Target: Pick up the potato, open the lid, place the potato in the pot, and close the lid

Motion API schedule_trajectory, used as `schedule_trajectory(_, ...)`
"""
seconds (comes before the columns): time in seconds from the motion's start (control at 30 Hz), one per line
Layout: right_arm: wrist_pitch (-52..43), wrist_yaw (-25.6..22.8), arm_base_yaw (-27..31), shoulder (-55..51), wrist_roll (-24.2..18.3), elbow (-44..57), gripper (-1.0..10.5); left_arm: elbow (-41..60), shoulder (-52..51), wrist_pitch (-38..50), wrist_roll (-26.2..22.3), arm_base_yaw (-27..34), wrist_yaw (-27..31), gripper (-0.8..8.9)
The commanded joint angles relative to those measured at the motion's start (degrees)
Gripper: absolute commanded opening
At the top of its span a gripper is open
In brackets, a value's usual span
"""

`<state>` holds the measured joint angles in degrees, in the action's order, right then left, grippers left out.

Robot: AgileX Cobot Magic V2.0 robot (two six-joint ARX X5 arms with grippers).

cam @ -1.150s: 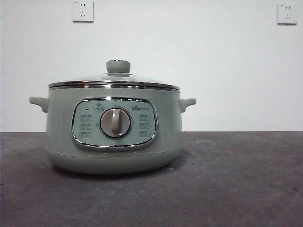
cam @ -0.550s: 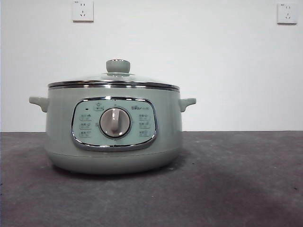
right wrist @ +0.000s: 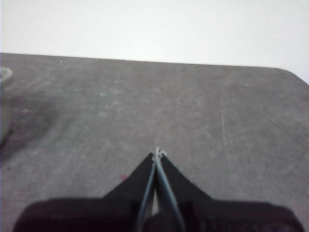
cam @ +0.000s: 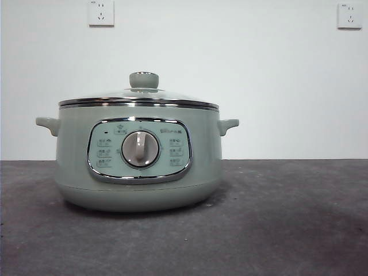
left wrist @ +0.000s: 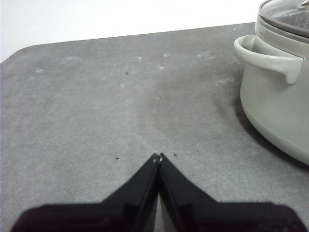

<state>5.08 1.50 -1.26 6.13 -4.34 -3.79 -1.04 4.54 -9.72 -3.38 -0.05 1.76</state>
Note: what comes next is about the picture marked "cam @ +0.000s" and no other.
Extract white wall socket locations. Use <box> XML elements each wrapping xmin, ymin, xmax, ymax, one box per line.
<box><xmin>337</xmin><ymin>3</ymin><xmax>363</xmax><ymax>30</ymax></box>
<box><xmin>88</xmin><ymin>0</ymin><xmax>115</xmax><ymax>28</ymax></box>

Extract glass lid with green knob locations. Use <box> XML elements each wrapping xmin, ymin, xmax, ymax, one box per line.
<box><xmin>58</xmin><ymin>71</ymin><xmax>221</xmax><ymax>111</ymax></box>

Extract pale green electric pot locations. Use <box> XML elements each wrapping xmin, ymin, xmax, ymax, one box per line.
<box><xmin>35</xmin><ymin>103</ymin><xmax>240</xmax><ymax>213</ymax></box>

